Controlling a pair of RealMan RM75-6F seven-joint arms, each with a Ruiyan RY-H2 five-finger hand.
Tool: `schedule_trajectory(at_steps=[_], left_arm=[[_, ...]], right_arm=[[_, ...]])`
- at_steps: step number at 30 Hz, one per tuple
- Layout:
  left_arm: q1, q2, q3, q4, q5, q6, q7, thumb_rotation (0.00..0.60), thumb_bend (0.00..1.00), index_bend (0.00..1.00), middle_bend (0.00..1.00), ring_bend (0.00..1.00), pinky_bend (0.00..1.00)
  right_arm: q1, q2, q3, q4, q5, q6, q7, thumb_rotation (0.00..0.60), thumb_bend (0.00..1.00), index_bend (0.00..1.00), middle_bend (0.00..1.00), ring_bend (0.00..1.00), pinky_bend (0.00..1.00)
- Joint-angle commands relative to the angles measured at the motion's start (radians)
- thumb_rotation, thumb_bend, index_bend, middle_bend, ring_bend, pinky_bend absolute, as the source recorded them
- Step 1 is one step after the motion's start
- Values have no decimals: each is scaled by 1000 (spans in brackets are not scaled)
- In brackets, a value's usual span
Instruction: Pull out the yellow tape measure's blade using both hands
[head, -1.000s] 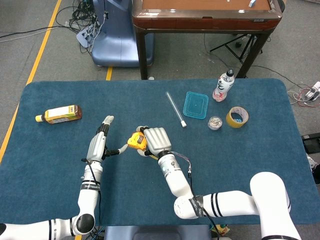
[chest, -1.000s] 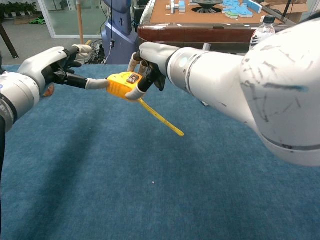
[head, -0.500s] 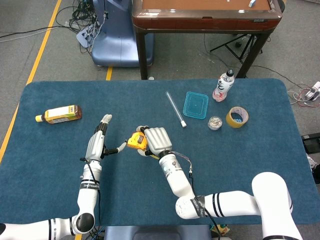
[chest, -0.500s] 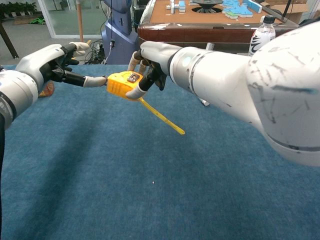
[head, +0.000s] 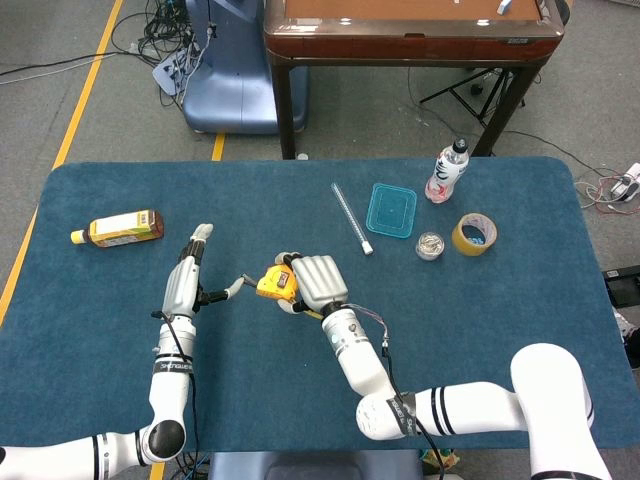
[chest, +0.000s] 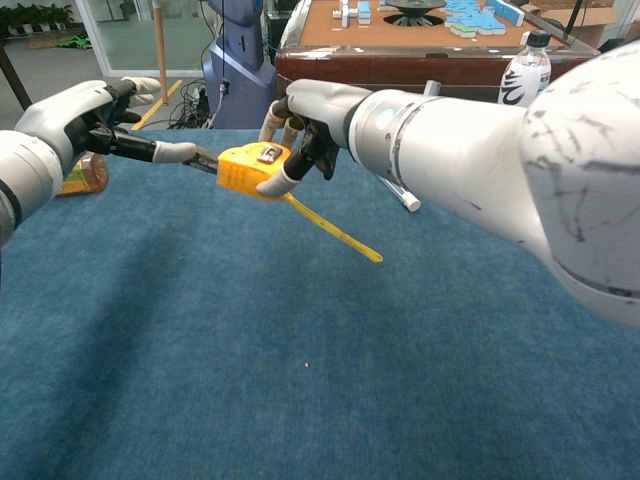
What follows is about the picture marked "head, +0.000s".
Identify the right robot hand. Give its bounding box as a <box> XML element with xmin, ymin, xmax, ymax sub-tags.
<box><xmin>273</xmin><ymin>252</ymin><xmax>350</xmax><ymax>316</ymax></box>

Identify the white floor power strip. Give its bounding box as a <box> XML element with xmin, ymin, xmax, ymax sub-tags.
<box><xmin>152</xmin><ymin>49</ymin><xmax>201</xmax><ymax>96</ymax></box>

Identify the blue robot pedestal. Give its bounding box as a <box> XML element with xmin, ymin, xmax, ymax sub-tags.
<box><xmin>182</xmin><ymin>0</ymin><xmax>310</xmax><ymax>135</ymax></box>

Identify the brown wooden mahjong table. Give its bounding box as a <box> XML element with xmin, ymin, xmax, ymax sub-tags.
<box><xmin>263</xmin><ymin>0</ymin><xmax>566</xmax><ymax>160</ymax></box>

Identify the blue felt table mat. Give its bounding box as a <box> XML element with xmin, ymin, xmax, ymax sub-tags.
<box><xmin>0</xmin><ymin>155</ymin><xmax>640</xmax><ymax>455</ymax></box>

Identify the clear water bottle red label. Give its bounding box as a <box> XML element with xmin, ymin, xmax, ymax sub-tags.
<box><xmin>424</xmin><ymin>138</ymin><xmax>471</xmax><ymax>205</ymax></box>

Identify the brown tea bottle yellow label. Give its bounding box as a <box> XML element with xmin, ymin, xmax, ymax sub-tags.
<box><xmin>70</xmin><ymin>209</ymin><xmax>165</xmax><ymax>249</ymax></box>

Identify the grey blue robot torso base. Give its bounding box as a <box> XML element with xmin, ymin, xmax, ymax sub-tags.
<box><xmin>207</xmin><ymin>449</ymin><xmax>424</xmax><ymax>480</ymax></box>

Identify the teal plastic container lid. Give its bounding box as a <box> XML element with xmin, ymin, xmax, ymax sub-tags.
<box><xmin>365</xmin><ymin>182</ymin><xmax>419</xmax><ymax>239</ymax></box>

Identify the small clear jar of clips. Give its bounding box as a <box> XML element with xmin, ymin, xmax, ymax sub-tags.
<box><xmin>415</xmin><ymin>230</ymin><xmax>446</xmax><ymax>262</ymax></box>

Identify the yellow tape measure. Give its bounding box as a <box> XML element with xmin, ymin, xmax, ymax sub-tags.
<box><xmin>241</xmin><ymin>263</ymin><xmax>324</xmax><ymax>321</ymax></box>

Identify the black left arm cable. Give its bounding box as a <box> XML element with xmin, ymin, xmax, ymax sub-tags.
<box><xmin>151</xmin><ymin>309</ymin><xmax>201</xmax><ymax>454</ymax></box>

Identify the tangled black cable bundle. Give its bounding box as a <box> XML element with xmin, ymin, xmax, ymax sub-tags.
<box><xmin>110</xmin><ymin>0</ymin><xmax>201</xmax><ymax>109</ymax></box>

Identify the yellow green floor item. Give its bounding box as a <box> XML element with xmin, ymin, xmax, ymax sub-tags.
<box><xmin>419</xmin><ymin>447</ymin><xmax>461</xmax><ymax>474</ymax></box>

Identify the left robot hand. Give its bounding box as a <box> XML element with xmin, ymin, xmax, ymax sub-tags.
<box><xmin>162</xmin><ymin>223</ymin><xmax>246</xmax><ymax>319</ymax></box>

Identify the clear tube with white cap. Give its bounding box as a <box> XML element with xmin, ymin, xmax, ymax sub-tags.
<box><xmin>329</xmin><ymin>182</ymin><xmax>375</xmax><ymax>257</ymax></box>

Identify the black floor box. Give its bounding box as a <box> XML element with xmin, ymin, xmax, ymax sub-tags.
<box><xmin>602</xmin><ymin>265</ymin><xmax>640</xmax><ymax>309</ymax></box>

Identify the yellow packing tape roll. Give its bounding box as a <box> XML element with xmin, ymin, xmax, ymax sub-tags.
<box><xmin>451</xmin><ymin>212</ymin><xmax>499</xmax><ymax>257</ymax></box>

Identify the red white wire bundle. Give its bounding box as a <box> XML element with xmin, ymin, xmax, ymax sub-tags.
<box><xmin>574</xmin><ymin>174</ymin><xmax>640</xmax><ymax>216</ymax></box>

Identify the black tripod stand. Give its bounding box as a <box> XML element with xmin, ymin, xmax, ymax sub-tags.
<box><xmin>418</xmin><ymin>67</ymin><xmax>527</xmax><ymax>129</ymax></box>

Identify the right arm wire harness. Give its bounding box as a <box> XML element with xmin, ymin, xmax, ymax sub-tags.
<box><xmin>347</xmin><ymin>302</ymin><xmax>451</xmax><ymax>480</ymax></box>

